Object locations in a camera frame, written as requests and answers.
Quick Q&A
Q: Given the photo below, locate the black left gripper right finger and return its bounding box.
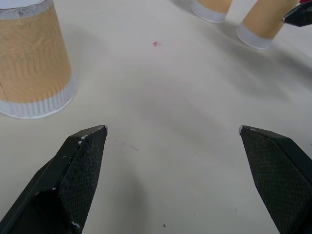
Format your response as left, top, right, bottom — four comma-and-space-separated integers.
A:
238, 125, 312, 234

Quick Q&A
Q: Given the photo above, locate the brown ribbed paper cup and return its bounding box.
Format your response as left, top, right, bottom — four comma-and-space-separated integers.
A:
0, 0, 78, 120
190, 0, 234, 24
235, 0, 300, 50

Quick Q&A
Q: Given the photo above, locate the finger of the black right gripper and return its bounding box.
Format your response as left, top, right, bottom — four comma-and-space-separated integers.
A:
281, 2, 312, 28

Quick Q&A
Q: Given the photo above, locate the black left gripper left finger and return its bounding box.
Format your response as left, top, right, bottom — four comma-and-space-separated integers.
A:
0, 125, 109, 234

